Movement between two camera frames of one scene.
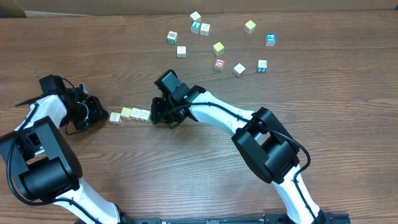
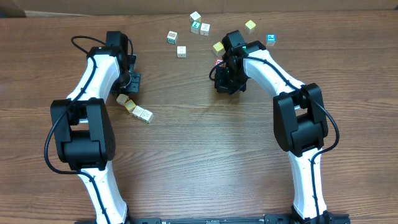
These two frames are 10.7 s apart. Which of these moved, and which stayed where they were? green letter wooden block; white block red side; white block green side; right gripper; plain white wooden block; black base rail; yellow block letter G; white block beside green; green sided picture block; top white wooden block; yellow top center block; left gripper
Moved: right gripper; white block red side; yellow block letter G; left gripper
Stayed: top white wooden block; plain white wooden block; yellow top center block; green sided picture block; white block green side; green letter wooden block; black base rail; white block beside green
